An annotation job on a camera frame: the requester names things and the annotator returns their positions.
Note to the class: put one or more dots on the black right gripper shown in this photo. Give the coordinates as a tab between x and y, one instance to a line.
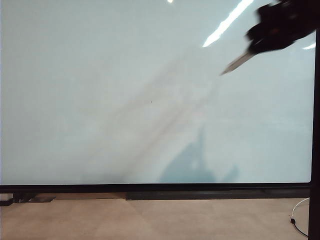
270	30

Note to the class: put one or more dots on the white marker with black cap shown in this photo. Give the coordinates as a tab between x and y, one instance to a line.
235	63

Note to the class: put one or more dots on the black base beam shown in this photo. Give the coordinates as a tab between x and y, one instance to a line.
200	195

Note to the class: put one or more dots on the black stand foot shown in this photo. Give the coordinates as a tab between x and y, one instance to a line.
5	202

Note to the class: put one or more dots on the whiteboard with black frame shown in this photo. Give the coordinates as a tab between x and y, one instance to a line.
100	100

